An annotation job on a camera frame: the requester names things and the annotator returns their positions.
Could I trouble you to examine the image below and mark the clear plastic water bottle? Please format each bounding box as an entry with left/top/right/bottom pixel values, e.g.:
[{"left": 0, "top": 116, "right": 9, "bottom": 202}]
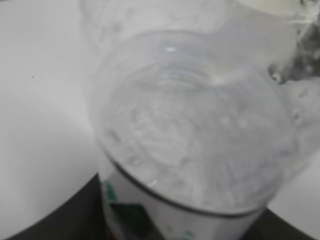
[{"left": 77, "top": 0, "right": 320, "bottom": 240}]

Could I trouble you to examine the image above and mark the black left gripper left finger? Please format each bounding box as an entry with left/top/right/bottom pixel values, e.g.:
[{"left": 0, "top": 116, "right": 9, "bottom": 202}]
[{"left": 7, "top": 175, "right": 107, "bottom": 240}]

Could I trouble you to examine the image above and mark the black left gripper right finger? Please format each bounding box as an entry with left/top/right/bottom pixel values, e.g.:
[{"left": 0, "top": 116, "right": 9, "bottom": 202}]
[{"left": 249, "top": 209, "right": 314, "bottom": 240}]

